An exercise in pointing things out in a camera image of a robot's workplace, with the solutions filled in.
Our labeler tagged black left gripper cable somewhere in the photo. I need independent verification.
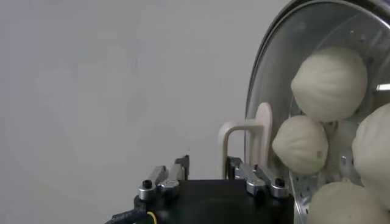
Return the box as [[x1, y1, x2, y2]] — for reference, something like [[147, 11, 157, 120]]
[[105, 208, 159, 224]]

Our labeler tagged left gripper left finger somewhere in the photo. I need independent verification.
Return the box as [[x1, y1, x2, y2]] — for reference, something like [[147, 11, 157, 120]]
[[137, 154, 190, 201]]

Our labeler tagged glass lid with beige handle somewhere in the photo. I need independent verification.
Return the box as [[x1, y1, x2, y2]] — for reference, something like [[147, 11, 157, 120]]
[[218, 0, 390, 224]]

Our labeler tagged white steamed baozi bun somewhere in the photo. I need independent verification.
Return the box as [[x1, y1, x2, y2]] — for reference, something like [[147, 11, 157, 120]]
[[306, 181, 390, 224], [352, 103, 390, 211], [271, 114, 329, 176], [290, 46, 369, 122]]

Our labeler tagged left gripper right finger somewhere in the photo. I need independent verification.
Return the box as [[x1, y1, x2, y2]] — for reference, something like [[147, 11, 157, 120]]
[[225, 155, 290, 199]]

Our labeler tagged stainless steel steamer basket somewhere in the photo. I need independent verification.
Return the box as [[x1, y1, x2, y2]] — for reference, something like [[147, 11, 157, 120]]
[[243, 0, 390, 224]]

